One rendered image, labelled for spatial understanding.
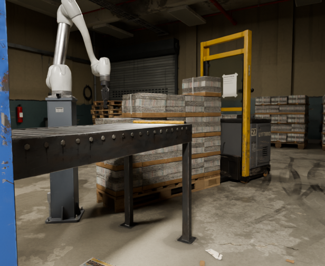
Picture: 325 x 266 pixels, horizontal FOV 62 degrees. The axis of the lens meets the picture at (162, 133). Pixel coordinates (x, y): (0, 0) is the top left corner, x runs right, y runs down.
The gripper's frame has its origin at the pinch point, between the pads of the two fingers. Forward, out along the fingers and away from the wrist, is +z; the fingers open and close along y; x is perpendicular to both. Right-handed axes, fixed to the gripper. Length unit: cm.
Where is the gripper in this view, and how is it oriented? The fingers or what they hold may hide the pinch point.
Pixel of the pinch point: (105, 104)
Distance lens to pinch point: 253.4
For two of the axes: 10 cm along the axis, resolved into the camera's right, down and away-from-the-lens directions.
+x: -7.7, 0.5, -6.4
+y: -6.4, -0.5, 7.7
